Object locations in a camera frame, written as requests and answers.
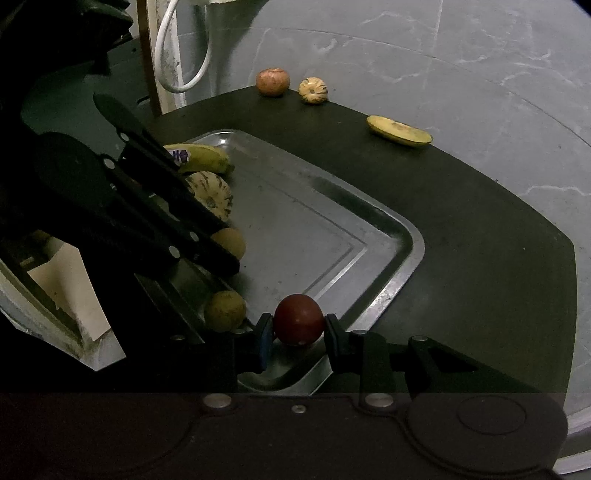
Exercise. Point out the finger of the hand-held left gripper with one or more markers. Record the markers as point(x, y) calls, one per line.
point(203, 249)
point(152, 161)

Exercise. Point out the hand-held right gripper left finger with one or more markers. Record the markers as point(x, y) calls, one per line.
point(265, 344)

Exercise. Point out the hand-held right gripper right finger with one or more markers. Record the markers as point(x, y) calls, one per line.
point(333, 341)

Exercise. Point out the small yellow-brown fruit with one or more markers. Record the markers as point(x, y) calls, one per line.
point(233, 242)

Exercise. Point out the red tomato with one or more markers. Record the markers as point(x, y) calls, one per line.
point(298, 318)

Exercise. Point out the brown round kiwi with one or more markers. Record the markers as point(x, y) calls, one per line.
point(225, 311)

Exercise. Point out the large banana with sticker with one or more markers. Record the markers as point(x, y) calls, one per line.
point(207, 157)

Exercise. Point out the large striped pepino melon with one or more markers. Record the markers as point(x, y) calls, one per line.
point(214, 194)

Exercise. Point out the silver metal tray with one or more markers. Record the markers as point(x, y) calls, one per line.
point(300, 221)

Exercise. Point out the beige paper sheet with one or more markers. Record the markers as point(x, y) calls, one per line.
point(69, 290)

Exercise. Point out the brown-red apple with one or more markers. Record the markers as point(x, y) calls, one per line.
point(273, 82)

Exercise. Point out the small striped pepino melon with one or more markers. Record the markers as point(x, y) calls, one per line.
point(313, 91)

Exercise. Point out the small yellow banana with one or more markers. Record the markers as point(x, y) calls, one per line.
point(399, 131)

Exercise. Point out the wooden post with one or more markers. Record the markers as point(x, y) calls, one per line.
point(148, 55)

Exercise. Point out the dirty white frame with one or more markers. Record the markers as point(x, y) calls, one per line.
point(99, 357)

